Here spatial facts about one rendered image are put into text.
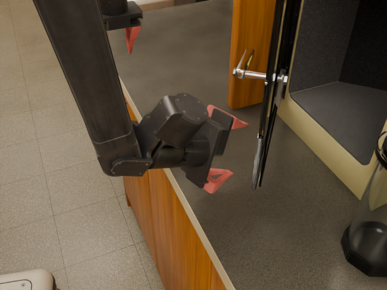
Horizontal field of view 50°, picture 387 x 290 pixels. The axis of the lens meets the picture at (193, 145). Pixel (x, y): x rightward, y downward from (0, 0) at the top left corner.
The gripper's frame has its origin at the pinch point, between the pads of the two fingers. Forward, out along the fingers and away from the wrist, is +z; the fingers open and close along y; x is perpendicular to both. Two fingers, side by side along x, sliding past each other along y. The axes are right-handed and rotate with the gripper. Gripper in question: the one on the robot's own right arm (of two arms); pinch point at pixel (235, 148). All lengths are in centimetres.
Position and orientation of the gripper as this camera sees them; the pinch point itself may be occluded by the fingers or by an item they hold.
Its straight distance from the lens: 75.6
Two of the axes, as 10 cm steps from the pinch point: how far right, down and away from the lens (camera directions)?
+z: 7.5, -0.1, 6.7
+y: 2.6, -9.2, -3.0
